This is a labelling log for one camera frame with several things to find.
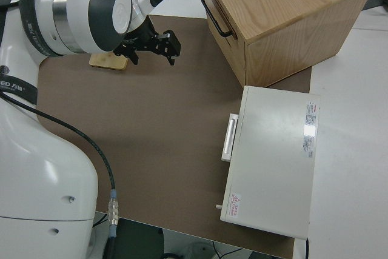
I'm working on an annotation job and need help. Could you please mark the wooden mug tree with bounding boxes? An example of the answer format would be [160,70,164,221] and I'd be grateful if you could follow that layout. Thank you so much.
[89,52,128,72]

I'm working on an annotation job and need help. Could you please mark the white toaster oven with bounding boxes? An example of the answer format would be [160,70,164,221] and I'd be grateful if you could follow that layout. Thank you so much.
[215,85,321,240]

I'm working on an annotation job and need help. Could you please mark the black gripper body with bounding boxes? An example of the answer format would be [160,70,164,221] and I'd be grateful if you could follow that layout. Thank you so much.
[114,18,182,57]

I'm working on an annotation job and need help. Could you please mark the brown table mat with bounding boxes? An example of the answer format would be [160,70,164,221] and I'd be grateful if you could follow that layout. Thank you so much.
[36,15,313,259]

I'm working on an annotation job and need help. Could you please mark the black cabinet handle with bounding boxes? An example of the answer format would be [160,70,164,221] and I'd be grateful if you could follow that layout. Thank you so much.
[199,0,233,38]

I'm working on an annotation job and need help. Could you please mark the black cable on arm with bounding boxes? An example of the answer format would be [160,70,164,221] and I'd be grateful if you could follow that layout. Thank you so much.
[0,90,121,259]

